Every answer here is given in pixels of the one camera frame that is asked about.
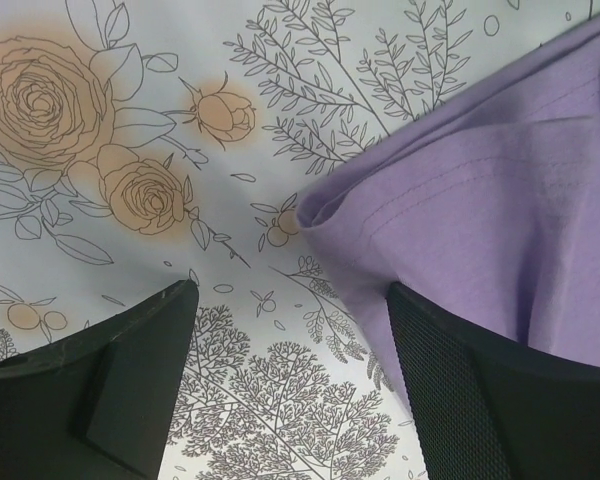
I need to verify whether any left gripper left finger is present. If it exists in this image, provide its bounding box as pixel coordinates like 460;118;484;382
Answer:
0;280;199;479

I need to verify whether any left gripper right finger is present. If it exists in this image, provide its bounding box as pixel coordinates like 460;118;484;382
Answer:
387;283;600;479

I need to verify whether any floral patterned table mat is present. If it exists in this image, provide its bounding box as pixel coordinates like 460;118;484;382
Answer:
0;1;600;479

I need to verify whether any purple t shirt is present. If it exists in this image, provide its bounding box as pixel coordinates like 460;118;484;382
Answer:
296;15;600;398

